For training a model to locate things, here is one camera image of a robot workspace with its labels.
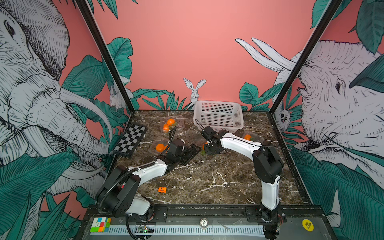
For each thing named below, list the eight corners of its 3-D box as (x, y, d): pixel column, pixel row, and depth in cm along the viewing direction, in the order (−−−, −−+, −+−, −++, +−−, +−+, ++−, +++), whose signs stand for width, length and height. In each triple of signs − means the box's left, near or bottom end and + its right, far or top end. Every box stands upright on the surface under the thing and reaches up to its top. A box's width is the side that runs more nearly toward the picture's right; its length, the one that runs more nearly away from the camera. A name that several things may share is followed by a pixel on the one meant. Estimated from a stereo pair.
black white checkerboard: (115, 153, 98) (112, 150, 95) (134, 126, 113) (132, 123, 110) (130, 157, 96) (128, 154, 93) (147, 129, 111) (146, 126, 108)
